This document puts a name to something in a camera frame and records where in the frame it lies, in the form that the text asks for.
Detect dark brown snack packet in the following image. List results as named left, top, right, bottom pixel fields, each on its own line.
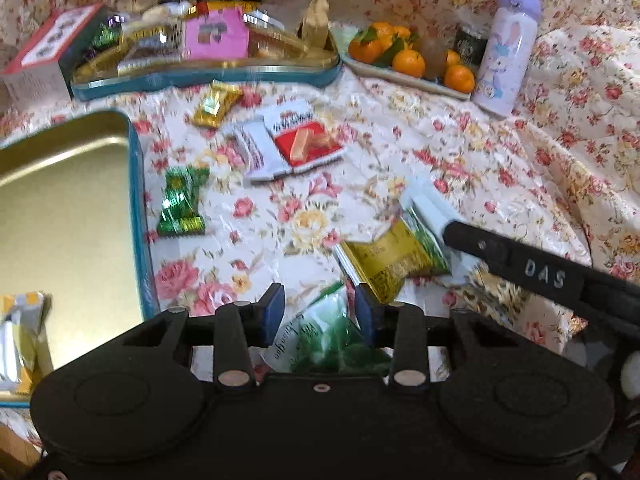
left=117, top=22, right=184, bottom=76

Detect mandarin orange front right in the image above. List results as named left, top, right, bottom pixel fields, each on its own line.
left=444, top=64, right=475, bottom=94

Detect blue white snack packet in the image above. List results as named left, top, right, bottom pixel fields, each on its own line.
left=399, top=179, right=480, bottom=286

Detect gold candy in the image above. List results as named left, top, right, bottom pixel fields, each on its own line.
left=191, top=80, right=243, bottom=128

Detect red white cardboard box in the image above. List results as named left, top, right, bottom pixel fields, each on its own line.
left=1, top=3, right=107, bottom=112

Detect white hawthorn strip packet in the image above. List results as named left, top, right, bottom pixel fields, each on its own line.
left=231, top=118, right=291, bottom=184

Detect blue tin snack tray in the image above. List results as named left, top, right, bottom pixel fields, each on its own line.
left=70, top=10, right=341, bottom=101

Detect silver yellow snack packet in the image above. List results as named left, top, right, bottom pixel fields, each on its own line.
left=1, top=292, right=50, bottom=396

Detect pink snack packet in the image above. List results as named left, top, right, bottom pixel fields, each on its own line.
left=183, top=8, right=250, bottom=61

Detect black starbucks can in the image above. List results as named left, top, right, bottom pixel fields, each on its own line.
left=454, top=22, right=489, bottom=72

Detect purple rabbit thermos bottle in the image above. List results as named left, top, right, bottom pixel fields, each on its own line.
left=472, top=0, right=542, bottom=117

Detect yellow green tea packet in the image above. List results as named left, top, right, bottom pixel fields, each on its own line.
left=333, top=218, right=450, bottom=304

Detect mandarin orange front left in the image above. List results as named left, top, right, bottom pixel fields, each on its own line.
left=392, top=50, right=426, bottom=78

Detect green white snack packet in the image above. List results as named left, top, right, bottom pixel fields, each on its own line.
left=262, top=283, right=390, bottom=376

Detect pale green fruit plate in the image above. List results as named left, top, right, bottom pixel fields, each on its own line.
left=332, top=25, right=474, bottom=102

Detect red white hawthorn packet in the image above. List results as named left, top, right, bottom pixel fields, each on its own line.
left=260, top=99, right=344, bottom=174

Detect green candy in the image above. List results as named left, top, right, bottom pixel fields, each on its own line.
left=156, top=166, right=209, bottom=237

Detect brown heart pattern packet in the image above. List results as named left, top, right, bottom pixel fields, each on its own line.
left=450, top=266, right=588, bottom=349

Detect empty gold square tin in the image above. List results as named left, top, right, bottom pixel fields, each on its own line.
left=1, top=110, right=160, bottom=375

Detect tan paper bag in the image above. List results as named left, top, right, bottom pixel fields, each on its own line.
left=300, top=0, right=330, bottom=49

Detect floral sofa cover cloth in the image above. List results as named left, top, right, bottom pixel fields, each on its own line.
left=0, top=0, right=640, bottom=451

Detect purple green foil candies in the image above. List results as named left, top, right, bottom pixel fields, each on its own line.
left=84, top=14, right=128, bottom=60

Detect brown kiwi fruit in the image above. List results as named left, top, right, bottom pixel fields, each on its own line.
left=420, top=37, right=448, bottom=80

